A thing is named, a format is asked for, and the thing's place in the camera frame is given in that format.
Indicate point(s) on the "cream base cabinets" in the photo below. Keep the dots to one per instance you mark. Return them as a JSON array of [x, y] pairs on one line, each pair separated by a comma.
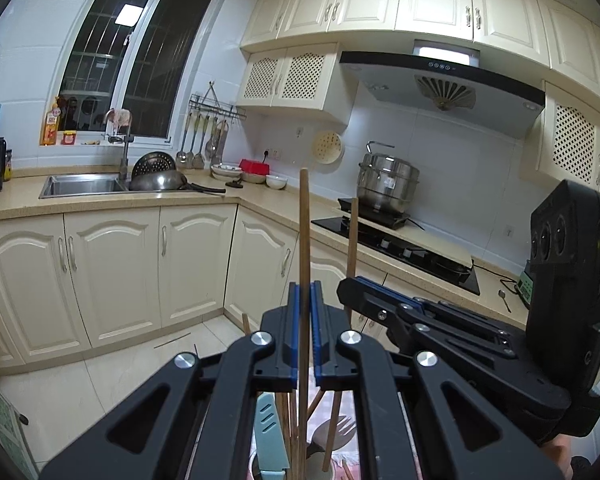
[[110, 270]]

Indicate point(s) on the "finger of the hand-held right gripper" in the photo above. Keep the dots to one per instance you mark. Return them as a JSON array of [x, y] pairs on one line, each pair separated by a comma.
[[365, 297], [390, 293]]

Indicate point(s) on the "steel spatula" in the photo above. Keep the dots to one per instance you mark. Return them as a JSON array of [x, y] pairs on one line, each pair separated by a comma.
[[199, 161]]

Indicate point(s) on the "teal knife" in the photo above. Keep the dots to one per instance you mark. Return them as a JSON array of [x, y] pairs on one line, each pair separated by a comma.
[[270, 435]]

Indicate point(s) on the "cream upper wall cabinets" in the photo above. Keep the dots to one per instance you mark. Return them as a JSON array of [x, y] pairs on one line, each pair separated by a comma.
[[430, 5]]

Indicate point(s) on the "kitchen window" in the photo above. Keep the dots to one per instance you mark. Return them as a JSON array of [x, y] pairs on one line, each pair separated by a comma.
[[145, 50]]

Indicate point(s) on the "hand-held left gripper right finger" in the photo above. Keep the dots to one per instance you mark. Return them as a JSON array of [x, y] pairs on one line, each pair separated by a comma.
[[316, 330]]

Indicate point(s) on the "green patterned board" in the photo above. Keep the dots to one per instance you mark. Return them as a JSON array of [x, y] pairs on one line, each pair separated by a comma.
[[5, 420]]

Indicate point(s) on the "white patterned bowl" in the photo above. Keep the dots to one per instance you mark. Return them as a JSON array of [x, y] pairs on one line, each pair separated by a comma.
[[225, 172]]

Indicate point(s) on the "pink rag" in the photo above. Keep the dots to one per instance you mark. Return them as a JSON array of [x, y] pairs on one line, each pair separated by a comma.
[[118, 117]]

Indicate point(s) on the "wall socket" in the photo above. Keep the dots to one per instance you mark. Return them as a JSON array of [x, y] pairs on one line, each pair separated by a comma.
[[273, 153]]

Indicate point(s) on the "steel steamer pot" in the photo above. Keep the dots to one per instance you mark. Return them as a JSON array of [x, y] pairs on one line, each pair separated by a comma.
[[387, 185]]

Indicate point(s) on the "round bamboo steamer mat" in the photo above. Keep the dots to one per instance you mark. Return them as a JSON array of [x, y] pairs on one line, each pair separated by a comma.
[[328, 146]]

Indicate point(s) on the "wall utensil rack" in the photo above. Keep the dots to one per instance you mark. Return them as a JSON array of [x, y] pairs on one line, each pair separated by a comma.
[[215, 105]]

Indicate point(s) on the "steel slotted spoon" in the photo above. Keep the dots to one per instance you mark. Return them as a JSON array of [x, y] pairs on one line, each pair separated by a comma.
[[219, 140]]

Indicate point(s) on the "metal faucet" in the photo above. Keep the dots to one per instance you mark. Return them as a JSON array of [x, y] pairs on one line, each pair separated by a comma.
[[125, 155]]

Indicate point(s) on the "small red yellow jar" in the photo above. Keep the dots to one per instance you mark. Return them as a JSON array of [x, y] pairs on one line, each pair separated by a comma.
[[69, 138]]

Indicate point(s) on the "steel sink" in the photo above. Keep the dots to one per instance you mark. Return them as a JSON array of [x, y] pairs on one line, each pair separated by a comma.
[[80, 185]]

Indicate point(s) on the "cream lattice door wall cabinet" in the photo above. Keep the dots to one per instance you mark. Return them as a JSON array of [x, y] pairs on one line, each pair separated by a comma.
[[300, 75], [575, 135]]

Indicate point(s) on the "black colander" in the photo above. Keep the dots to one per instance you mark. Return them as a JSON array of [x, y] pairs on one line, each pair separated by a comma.
[[152, 162]]

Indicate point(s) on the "black gas hob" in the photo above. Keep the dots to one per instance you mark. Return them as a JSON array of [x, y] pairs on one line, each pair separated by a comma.
[[430, 260]]

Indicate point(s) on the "black range hood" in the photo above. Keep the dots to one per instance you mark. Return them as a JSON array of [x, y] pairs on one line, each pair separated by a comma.
[[430, 105]]

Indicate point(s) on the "grey fork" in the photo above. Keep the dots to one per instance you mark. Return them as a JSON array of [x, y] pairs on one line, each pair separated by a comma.
[[342, 430]]

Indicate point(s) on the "steel ladle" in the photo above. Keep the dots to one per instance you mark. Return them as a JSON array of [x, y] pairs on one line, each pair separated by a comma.
[[181, 157], [190, 152]]

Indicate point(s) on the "green electronic device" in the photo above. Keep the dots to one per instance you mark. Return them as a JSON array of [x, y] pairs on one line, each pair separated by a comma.
[[525, 285]]

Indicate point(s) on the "steel wok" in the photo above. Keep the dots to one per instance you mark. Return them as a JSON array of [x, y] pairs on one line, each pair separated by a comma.
[[160, 181]]

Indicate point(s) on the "metal spoon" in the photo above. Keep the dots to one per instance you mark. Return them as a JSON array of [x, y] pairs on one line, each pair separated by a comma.
[[505, 302]]

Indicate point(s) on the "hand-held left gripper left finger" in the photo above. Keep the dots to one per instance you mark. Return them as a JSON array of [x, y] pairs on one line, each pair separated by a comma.
[[293, 330]]

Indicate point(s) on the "orange bottle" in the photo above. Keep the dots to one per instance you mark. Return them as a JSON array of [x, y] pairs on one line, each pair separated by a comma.
[[50, 125]]

